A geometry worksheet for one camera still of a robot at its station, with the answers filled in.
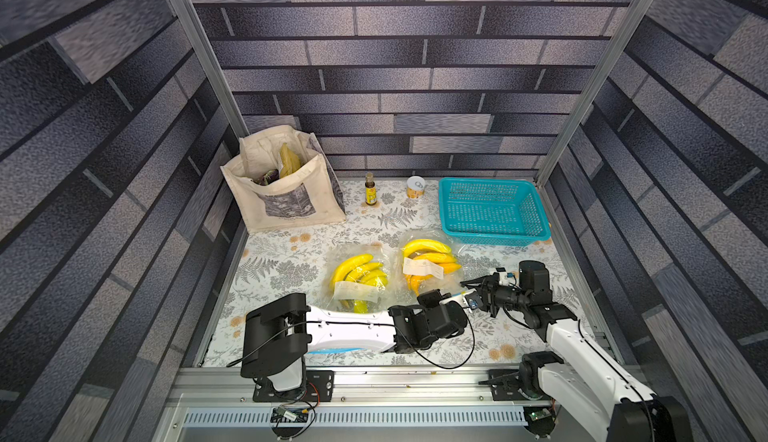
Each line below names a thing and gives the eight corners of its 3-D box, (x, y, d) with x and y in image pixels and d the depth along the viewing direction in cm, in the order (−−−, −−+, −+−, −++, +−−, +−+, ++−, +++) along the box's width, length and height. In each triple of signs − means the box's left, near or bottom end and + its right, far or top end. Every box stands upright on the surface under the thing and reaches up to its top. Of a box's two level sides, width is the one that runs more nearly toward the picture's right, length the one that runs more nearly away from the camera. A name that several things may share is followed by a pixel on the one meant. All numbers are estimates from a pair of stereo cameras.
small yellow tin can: (406, 198, 115) (407, 191, 112) (405, 183, 120) (406, 176, 117) (425, 198, 115) (426, 191, 112) (423, 183, 120) (424, 176, 117)
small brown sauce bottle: (366, 205, 112) (364, 184, 103) (367, 193, 116) (365, 172, 107) (376, 205, 112) (375, 184, 103) (376, 193, 116) (375, 172, 107)
